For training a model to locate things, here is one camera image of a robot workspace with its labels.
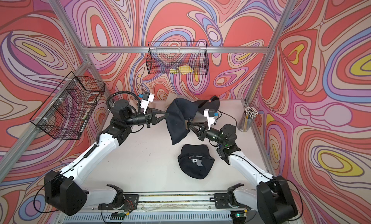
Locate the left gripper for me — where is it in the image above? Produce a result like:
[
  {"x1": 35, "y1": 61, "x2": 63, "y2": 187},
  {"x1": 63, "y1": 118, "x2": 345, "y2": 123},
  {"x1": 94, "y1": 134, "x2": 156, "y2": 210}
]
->
[{"x1": 123, "y1": 109, "x2": 168, "y2": 131}]

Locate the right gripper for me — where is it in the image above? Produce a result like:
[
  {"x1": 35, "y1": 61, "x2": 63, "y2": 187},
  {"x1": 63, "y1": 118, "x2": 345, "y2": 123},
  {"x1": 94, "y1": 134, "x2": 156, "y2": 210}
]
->
[{"x1": 188, "y1": 121, "x2": 226, "y2": 145}]

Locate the black cap with white logo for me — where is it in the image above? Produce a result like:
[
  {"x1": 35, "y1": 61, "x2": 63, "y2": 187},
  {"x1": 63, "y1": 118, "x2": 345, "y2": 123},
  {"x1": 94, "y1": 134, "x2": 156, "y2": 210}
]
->
[{"x1": 166, "y1": 98, "x2": 198, "y2": 145}]

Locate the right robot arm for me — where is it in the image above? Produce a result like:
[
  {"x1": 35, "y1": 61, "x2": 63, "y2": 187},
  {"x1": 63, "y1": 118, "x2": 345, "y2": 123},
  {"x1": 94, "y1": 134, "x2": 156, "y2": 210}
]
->
[{"x1": 187, "y1": 122, "x2": 299, "y2": 224}]

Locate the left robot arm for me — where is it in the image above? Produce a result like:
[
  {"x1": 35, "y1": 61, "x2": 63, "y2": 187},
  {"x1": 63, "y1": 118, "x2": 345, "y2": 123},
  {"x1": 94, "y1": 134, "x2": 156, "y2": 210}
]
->
[{"x1": 42, "y1": 91, "x2": 169, "y2": 216}]

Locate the light beige baseball cap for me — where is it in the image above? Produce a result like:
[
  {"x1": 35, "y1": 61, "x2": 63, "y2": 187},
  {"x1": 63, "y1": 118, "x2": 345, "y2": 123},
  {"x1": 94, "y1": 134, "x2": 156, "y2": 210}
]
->
[{"x1": 167, "y1": 93, "x2": 178, "y2": 103}]

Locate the dark grey baseball cap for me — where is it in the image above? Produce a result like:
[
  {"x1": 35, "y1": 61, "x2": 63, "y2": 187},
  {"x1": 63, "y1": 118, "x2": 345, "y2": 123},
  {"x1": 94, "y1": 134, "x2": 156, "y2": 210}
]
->
[{"x1": 193, "y1": 96, "x2": 220, "y2": 114}]

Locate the black cap upside down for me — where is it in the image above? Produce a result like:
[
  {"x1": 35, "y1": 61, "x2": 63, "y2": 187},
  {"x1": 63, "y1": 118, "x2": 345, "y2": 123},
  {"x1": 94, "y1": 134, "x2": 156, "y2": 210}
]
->
[{"x1": 177, "y1": 144, "x2": 215, "y2": 180}]

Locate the cup of pencils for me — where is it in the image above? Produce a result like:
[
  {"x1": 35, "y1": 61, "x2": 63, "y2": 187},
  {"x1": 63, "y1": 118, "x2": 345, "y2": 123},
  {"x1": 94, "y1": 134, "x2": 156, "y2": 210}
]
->
[{"x1": 237, "y1": 106, "x2": 258, "y2": 132}]

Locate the black wire basket back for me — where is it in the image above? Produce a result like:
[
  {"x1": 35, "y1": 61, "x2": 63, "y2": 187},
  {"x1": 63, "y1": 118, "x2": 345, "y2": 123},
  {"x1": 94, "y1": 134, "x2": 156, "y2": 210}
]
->
[{"x1": 146, "y1": 41, "x2": 209, "y2": 75}]

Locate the black wire basket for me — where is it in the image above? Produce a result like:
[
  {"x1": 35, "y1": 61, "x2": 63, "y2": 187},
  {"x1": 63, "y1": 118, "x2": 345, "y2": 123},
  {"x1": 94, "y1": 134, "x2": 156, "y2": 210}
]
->
[
  {"x1": 30, "y1": 72, "x2": 105, "y2": 140},
  {"x1": 146, "y1": 41, "x2": 209, "y2": 75}
]

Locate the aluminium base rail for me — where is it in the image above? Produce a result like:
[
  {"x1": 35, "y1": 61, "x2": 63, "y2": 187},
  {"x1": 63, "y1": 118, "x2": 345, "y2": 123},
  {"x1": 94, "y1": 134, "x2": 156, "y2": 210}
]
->
[{"x1": 51, "y1": 190, "x2": 263, "y2": 224}]

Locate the black wire basket left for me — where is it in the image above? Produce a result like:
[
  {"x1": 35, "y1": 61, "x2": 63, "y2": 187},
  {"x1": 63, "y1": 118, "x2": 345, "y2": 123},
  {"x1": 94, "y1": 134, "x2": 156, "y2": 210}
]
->
[{"x1": 30, "y1": 72, "x2": 105, "y2": 140}]

